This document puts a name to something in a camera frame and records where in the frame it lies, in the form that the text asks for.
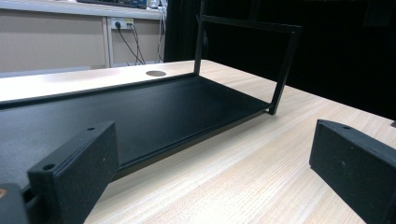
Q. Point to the wall power outlet with plugs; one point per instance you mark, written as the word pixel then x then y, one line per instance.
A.
pixel 122 23

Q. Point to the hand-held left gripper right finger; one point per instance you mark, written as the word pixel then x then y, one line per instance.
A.
pixel 358 174

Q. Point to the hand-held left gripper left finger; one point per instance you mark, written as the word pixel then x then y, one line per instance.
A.
pixel 77 174

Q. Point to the black curtain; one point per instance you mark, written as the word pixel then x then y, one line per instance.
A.
pixel 342 68

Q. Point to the dark flat device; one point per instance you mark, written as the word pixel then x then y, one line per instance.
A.
pixel 115 2

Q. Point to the black metal two-tier shelf rack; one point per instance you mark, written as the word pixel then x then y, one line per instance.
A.
pixel 155 118

